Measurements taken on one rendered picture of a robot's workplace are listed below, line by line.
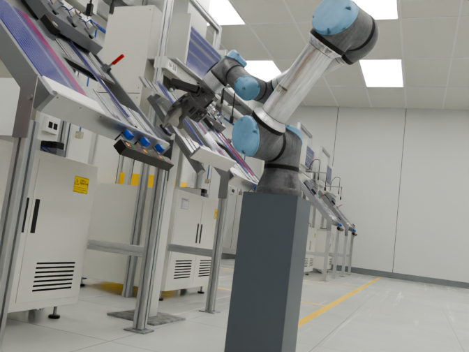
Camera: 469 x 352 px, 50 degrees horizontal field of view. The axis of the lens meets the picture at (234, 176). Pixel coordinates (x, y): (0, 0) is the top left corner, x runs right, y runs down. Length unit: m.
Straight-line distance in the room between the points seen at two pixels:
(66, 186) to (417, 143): 7.88
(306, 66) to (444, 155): 7.92
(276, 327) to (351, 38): 0.86
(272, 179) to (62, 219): 0.84
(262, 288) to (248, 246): 0.14
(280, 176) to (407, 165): 7.73
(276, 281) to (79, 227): 0.89
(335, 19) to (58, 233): 1.25
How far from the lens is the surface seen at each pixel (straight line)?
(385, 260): 9.14
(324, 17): 1.45
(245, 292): 1.58
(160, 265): 2.30
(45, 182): 1.91
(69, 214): 2.03
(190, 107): 1.74
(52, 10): 2.07
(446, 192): 9.21
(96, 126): 1.64
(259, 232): 1.56
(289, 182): 1.60
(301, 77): 1.47
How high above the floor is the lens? 0.41
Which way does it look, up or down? 7 degrees up
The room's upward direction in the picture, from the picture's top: 7 degrees clockwise
